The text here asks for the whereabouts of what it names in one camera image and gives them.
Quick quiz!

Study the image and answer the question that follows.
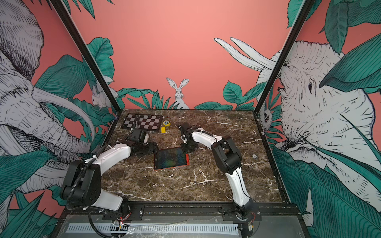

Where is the yellow blue small toy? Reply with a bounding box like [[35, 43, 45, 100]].
[[163, 121, 171, 127]]

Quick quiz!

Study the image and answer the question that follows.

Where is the red LCD writing tablet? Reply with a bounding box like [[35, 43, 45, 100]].
[[154, 147, 190, 171]]

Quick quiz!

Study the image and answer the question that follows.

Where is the black white checkerboard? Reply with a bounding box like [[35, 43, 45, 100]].
[[122, 114, 163, 131]]

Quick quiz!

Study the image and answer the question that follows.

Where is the white perforated strip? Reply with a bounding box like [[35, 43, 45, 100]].
[[65, 223, 240, 236]]

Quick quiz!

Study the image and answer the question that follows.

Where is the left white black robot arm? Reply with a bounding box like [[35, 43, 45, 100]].
[[60, 129, 154, 212]]

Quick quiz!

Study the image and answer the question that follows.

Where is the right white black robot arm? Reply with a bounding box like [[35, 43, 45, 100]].
[[177, 123, 254, 219]]

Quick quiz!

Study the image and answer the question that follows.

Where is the black front mounting rail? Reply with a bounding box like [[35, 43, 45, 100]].
[[60, 200, 303, 223]]

